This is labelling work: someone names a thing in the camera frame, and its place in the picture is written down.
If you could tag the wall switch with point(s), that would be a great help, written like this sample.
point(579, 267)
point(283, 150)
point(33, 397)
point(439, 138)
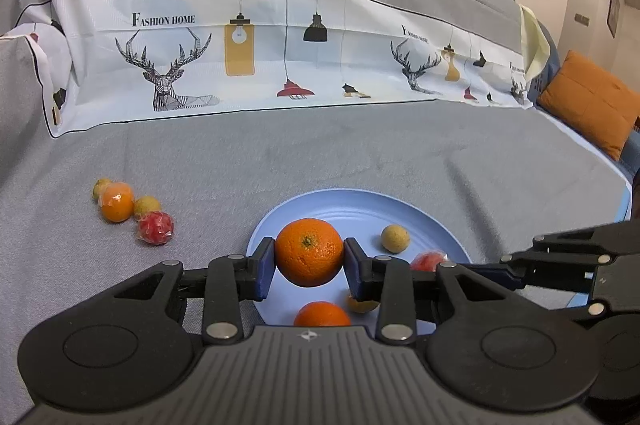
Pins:
point(581, 19)

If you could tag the bare orange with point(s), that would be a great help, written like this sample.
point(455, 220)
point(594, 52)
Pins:
point(309, 251)
point(322, 315)

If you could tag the small yellow-green fruit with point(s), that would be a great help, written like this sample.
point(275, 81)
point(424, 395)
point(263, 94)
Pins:
point(100, 187)
point(395, 238)
point(147, 206)

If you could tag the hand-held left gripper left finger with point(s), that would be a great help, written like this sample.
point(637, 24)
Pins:
point(265, 267)

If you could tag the cream cloth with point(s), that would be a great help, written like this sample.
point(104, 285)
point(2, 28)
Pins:
point(531, 45)

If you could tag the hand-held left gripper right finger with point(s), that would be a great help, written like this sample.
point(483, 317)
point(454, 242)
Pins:
point(354, 272)

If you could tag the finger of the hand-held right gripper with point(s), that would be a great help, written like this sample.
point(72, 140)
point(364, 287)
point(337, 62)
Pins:
point(590, 240)
point(550, 272)

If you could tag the orange cushion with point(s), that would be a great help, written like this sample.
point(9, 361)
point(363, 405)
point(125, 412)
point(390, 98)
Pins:
point(585, 105)

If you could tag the plastic-wrapped orange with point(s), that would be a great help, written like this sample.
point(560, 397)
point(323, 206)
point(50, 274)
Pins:
point(117, 204)
point(361, 306)

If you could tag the plastic-wrapped red fruit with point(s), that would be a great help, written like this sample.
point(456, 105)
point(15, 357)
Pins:
point(156, 228)
point(426, 261)

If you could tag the grey printed sofa cover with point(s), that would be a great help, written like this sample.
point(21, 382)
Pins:
point(250, 155)

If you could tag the blue plate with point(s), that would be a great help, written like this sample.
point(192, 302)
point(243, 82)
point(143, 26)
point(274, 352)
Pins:
point(340, 210)

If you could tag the framed wall picture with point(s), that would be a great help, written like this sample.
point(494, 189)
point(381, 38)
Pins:
point(613, 11)

